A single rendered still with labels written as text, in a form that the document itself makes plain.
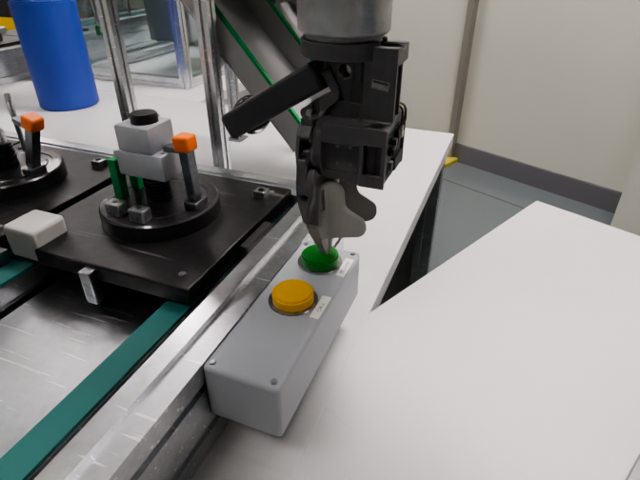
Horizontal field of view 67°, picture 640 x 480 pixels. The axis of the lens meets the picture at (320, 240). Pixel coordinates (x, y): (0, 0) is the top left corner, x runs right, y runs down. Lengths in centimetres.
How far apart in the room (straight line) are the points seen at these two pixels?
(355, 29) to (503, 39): 276
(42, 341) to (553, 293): 61
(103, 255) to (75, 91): 99
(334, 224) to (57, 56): 114
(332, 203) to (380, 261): 27
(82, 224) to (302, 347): 33
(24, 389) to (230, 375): 20
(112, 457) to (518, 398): 38
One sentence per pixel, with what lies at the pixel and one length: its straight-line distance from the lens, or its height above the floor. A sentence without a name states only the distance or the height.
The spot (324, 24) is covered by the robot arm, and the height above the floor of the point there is 120.
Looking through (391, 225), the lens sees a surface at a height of 86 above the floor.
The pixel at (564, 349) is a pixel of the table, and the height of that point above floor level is 86.
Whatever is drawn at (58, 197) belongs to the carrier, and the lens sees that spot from 72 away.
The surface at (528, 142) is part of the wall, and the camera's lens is 315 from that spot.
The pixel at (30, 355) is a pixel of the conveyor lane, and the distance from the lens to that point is 55.
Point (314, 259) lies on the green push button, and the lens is 50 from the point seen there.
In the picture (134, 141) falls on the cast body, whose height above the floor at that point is 107.
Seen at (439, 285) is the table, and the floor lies 86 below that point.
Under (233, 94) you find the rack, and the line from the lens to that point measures 113.
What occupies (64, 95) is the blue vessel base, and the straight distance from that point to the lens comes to 151.
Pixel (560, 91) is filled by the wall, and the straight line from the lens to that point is 302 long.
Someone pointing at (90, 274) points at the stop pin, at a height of 96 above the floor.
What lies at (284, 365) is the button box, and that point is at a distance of 41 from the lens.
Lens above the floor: 125
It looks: 32 degrees down
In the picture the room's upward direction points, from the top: straight up
